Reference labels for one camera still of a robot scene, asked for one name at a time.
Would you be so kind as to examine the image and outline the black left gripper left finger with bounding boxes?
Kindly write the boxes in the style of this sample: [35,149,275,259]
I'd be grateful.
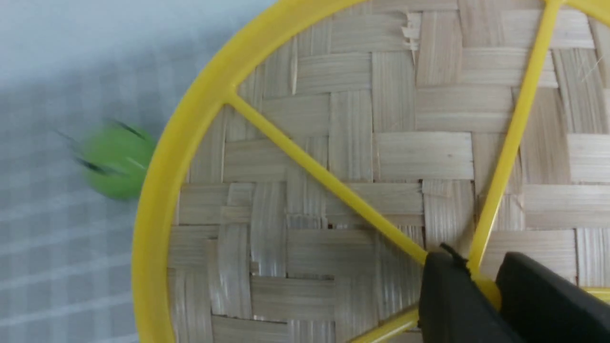
[418,243,523,343]

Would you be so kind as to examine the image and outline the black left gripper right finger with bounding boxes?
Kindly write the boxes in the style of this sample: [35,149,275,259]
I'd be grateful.
[495,252,610,343]

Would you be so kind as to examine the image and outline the yellow rimmed bamboo steamer lid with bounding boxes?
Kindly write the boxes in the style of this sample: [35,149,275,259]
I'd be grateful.
[132,0,609,343]

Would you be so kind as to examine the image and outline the green round toy fruit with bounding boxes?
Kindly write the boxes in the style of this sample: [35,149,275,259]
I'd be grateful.
[58,119,157,200]

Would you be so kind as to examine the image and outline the grey checked tablecloth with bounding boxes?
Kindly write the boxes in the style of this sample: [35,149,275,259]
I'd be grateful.
[0,0,273,343]

